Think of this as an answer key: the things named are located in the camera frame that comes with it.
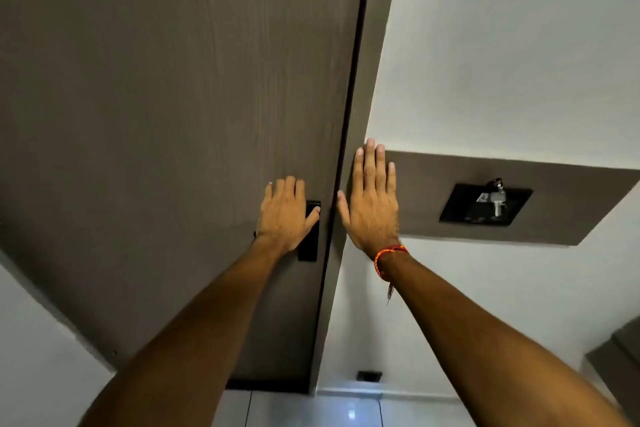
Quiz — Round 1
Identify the brown wall panel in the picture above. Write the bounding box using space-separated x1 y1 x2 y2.
384 150 640 247

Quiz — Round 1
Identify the person's right hand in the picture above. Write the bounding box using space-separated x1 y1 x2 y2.
336 138 403 260

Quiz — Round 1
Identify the person's left forearm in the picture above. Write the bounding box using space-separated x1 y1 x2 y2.
79 236 287 427

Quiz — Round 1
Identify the black door lock handle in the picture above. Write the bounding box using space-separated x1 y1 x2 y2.
297 200 322 263

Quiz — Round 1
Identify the silver key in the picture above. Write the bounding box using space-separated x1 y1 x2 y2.
489 178 507 220

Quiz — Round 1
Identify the person's right forearm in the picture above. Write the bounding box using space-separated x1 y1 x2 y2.
379 251 635 427

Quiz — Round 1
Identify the black key switch plate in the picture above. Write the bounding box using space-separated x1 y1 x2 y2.
438 183 534 228

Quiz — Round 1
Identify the red orange thread wristband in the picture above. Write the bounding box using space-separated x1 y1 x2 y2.
372 244 410 306

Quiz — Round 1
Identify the person's left hand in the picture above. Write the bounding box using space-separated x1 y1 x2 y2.
254 175 322 255

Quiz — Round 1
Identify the brown door frame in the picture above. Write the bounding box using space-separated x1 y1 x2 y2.
309 0 404 396

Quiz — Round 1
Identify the brown cabinet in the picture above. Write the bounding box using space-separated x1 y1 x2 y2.
584 316 640 423

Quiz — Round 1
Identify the brown wooden door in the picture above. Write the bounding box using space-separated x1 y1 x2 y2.
0 0 376 395

